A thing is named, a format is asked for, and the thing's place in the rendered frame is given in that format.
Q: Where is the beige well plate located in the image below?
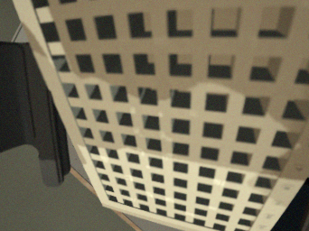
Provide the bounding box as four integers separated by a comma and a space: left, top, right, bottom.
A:
13, 0, 309, 231

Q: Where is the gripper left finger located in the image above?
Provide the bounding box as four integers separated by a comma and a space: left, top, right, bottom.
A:
0, 42, 70, 187

